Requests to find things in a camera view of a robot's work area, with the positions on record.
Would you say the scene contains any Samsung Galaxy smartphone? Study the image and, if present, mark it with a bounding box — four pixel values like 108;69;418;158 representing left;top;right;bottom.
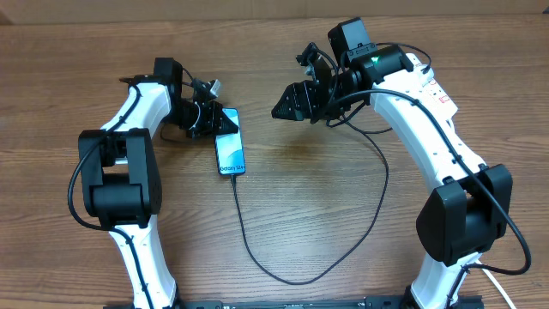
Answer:
215;108;245;176

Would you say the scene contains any black USB charging cable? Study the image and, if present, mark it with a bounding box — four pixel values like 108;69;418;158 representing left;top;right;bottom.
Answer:
230;41;432;287

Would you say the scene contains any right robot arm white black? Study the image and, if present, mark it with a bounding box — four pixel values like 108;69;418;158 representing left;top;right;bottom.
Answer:
271;18;516;308

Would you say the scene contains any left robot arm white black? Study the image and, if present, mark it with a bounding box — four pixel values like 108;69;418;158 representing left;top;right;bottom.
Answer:
67;58;238;308

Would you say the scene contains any white power strip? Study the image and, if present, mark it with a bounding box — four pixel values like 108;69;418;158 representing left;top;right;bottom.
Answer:
407;53;458;130

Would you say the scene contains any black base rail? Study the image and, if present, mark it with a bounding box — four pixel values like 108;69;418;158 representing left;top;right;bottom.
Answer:
102;291;486;309

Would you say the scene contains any white power strip cord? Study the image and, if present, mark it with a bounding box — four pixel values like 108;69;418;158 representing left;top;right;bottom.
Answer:
480;262;518;309

